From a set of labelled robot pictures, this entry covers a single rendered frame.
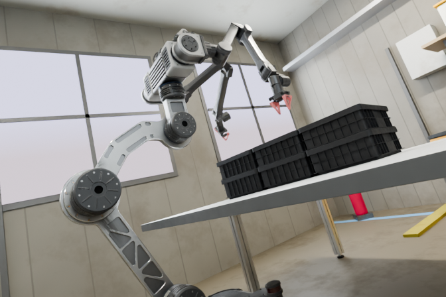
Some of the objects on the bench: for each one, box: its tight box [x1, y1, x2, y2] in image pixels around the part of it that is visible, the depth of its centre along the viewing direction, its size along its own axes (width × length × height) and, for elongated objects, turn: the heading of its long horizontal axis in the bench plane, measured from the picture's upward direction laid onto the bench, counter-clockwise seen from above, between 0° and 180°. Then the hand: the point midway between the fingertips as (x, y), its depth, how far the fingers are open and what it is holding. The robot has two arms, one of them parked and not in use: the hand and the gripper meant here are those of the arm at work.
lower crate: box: [221, 168, 268, 200], centre depth 171 cm, size 40×30×12 cm
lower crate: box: [258, 152, 319, 189], centre depth 151 cm, size 40×30×12 cm
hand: (284, 111), depth 145 cm, fingers open, 6 cm apart
